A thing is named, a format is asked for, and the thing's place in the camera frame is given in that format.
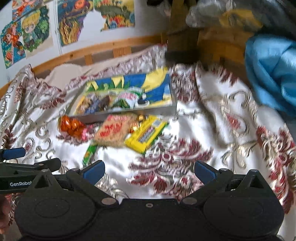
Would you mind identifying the person left hand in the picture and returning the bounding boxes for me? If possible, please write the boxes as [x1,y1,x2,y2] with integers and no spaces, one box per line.
[0,195,11,235]

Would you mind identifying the brown plush toy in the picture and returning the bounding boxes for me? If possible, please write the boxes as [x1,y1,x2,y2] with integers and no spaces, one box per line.
[165,1,200,67]

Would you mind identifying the floral satin bedspread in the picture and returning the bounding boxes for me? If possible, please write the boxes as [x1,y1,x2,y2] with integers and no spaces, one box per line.
[0,44,296,241]

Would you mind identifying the gold foil snack packet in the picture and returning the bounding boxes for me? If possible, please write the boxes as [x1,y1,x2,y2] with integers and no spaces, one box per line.
[129,115,146,133]

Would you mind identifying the wooden bed frame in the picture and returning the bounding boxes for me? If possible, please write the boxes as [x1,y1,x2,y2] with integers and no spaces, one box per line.
[1,34,166,96]

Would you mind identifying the orange chicken snack packet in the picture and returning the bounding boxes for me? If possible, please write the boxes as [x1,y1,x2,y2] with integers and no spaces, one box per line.
[58,115,89,141]

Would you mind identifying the seaweed snack packet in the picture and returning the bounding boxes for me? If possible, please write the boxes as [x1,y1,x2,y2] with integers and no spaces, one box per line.
[112,90,147,109]

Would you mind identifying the blue cloth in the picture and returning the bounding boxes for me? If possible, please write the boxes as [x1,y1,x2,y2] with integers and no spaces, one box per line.
[245,35,295,116]

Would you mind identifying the landscape poster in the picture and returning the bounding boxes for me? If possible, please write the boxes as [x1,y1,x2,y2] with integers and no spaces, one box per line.
[93,0,135,31]

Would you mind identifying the yellow snack packet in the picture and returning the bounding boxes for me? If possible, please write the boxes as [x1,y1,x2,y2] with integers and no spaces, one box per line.
[125,115,169,154]

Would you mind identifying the wooden cabinet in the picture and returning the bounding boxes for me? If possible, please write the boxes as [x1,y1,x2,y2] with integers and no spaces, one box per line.
[197,27,254,81]

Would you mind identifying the green stick packet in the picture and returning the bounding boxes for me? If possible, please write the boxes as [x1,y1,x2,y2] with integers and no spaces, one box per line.
[82,144,98,167]

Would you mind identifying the blue stick snack packet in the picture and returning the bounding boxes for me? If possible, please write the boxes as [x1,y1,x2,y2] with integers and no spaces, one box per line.
[89,95,110,113]

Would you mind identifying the beige pillow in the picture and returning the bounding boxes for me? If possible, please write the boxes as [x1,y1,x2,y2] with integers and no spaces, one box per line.
[39,49,153,90]

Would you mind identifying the anime girl poster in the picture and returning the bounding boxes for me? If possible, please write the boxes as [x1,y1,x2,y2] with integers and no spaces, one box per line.
[1,21,26,69]

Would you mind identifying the starry night poster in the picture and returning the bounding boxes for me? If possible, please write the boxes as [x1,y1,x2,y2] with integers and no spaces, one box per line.
[57,0,93,47]

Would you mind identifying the plastic bag of clothes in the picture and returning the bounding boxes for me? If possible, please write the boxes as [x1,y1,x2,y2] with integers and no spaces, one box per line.
[186,1,295,33]

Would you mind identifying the silver tray with painted liner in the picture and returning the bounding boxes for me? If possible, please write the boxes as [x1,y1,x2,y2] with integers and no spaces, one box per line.
[67,68,177,123]

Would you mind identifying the rice cracker packet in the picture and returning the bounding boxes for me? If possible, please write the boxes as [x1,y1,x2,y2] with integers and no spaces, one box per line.
[93,113,137,148]

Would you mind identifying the blond boy poster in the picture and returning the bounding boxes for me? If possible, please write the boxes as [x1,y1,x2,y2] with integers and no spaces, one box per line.
[21,5,53,59]

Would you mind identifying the nut bar packet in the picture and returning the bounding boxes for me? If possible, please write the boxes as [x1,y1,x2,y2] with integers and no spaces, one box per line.
[74,93,97,114]

